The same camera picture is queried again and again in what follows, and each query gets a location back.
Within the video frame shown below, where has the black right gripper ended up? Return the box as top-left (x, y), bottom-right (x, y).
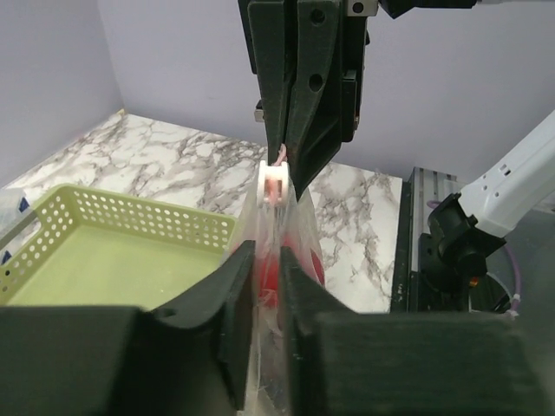
top-left (247, 1), bottom-right (476, 197)

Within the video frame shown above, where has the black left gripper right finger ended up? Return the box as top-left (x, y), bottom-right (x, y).
top-left (279, 248), bottom-right (554, 415)

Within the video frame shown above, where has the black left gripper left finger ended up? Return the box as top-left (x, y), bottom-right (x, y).
top-left (1, 242), bottom-right (255, 415)

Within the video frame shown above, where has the red fake apple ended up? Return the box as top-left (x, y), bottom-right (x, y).
top-left (255, 246), bottom-right (325, 317)

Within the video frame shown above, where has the clear zip top bag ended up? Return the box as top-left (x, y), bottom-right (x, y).
top-left (225, 145), bottom-right (326, 416)

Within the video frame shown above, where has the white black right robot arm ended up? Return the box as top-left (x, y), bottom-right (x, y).
top-left (239, 1), bottom-right (554, 310)

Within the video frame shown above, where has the green perforated plastic basket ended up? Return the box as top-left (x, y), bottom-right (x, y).
top-left (1, 185), bottom-right (236, 309)

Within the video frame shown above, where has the clear plastic organizer box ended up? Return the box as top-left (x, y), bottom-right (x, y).
top-left (1, 188), bottom-right (29, 264)

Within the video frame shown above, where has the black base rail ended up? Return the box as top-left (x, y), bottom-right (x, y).
top-left (389, 167), bottom-right (459, 313)

